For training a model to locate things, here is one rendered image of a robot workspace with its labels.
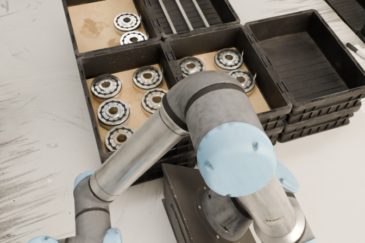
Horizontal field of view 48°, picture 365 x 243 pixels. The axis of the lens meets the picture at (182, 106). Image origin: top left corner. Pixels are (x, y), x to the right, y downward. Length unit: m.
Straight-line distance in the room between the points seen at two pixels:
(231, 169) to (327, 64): 1.03
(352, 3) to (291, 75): 1.44
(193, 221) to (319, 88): 0.70
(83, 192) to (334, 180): 0.86
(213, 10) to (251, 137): 1.15
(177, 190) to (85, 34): 0.78
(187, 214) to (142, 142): 0.32
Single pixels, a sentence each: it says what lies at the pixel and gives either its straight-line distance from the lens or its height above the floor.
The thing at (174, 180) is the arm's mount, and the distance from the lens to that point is 1.10.
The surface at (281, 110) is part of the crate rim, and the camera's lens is 1.26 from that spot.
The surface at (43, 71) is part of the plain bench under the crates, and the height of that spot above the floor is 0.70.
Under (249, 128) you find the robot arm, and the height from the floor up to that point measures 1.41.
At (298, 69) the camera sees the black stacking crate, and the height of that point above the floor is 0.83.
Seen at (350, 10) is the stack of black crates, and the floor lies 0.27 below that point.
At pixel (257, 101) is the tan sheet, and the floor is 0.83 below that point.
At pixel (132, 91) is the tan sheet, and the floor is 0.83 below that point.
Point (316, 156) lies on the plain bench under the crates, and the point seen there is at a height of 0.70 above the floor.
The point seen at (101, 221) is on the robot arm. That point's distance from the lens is 0.89.
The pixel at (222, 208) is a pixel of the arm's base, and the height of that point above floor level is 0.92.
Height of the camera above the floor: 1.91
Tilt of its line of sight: 53 degrees down
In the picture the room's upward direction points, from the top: 4 degrees clockwise
